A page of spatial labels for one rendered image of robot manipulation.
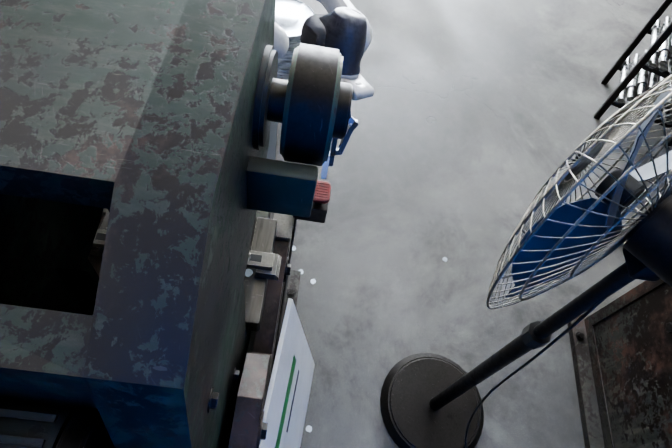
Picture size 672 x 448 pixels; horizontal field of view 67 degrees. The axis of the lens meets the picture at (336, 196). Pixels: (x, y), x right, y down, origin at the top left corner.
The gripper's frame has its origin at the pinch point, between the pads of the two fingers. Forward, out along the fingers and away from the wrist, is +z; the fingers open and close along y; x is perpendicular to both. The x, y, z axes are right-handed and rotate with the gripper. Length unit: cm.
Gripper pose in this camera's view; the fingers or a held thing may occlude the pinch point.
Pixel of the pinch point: (325, 165)
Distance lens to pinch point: 131.9
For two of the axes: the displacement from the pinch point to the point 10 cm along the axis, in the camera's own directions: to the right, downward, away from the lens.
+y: -9.9, -1.3, -0.9
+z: -1.6, 8.4, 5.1
